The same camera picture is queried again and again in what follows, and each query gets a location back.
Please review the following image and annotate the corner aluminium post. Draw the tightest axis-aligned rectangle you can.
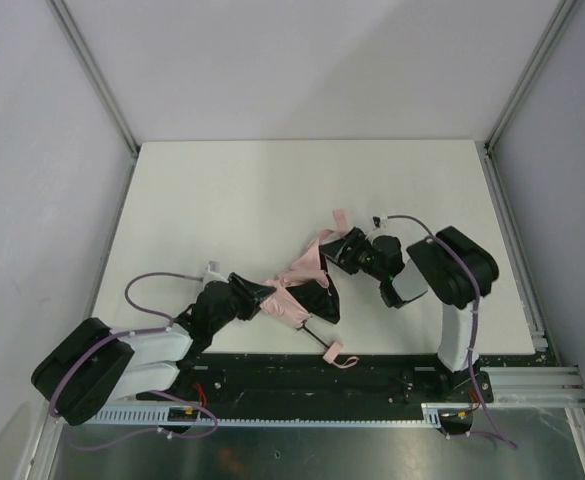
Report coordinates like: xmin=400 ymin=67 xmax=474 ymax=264
xmin=482 ymin=0 xmax=581 ymax=154
xmin=45 ymin=0 xmax=141 ymax=156

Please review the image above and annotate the right corner aluminium post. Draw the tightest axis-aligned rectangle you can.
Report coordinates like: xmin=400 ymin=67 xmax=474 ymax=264
xmin=482 ymin=0 xmax=581 ymax=154

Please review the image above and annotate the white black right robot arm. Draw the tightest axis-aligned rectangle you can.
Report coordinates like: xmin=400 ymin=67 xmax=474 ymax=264
xmin=319 ymin=226 xmax=500 ymax=374

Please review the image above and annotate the left corner aluminium post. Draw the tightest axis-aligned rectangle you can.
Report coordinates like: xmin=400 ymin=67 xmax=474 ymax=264
xmin=45 ymin=0 xmax=141 ymax=156

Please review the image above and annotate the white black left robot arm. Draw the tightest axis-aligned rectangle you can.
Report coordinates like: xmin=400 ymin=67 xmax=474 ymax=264
xmin=31 ymin=273 xmax=276 ymax=426

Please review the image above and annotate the aluminium frame rail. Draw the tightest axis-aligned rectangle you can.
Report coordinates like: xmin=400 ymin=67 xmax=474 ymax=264
xmin=477 ymin=143 xmax=585 ymax=409

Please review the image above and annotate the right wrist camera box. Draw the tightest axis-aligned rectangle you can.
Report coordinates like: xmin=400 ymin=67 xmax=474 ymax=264
xmin=367 ymin=216 xmax=389 ymax=242

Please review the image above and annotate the grey slotted cable duct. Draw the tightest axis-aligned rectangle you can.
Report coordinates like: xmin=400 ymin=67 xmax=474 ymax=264
xmin=87 ymin=402 xmax=470 ymax=429

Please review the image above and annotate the pink folding umbrella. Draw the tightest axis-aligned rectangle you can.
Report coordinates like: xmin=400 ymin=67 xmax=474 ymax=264
xmin=260 ymin=209 xmax=359 ymax=370

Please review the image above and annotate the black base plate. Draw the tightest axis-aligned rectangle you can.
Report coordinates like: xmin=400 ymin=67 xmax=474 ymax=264
xmin=167 ymin=353 xmax=494 ymax=419

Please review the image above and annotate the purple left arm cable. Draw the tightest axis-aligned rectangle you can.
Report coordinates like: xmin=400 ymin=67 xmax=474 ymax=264
xmin=49 ymin=272 xmax=208 ymax=419

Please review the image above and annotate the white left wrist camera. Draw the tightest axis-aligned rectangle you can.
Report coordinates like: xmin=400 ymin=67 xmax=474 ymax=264
xmin=203 ymin=261 xmax=226 ymax=284

